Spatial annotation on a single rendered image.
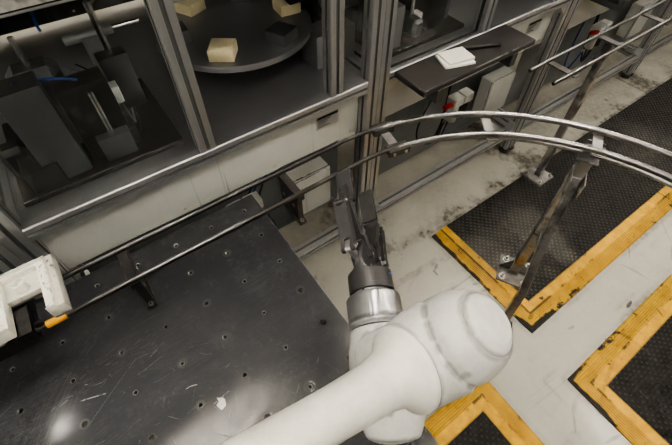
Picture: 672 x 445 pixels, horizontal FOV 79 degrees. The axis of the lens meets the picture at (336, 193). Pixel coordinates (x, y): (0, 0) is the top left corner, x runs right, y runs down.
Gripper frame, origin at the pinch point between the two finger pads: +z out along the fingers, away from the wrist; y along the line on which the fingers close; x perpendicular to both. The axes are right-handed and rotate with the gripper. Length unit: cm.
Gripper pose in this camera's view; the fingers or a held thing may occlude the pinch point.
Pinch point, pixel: (356, 193)
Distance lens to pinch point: 79.0
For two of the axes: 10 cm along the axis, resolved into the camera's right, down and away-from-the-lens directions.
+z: -1.0, -8.3, 5.5
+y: 5.3, 4.3, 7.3
